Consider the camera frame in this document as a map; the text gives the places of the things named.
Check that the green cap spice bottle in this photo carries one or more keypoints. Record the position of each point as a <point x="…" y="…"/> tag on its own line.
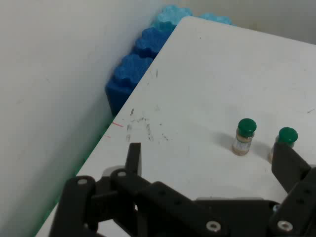
<point x="243" y="138"/>
<point x="287" y="135"/>

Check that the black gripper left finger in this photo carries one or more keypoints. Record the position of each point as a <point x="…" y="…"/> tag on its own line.
<point x="153" y="197"/>

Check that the light blue foam block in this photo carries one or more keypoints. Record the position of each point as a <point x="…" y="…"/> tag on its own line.
<point x="217" y="18"/>
<point x="170" y="16"/>

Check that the dark blue foam block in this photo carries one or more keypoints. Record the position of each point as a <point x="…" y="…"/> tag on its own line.
<point x="126" y="76"/>
<point x="150" y="42"/>

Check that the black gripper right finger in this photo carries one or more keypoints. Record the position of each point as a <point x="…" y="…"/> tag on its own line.
<point x="296" y="197"/>

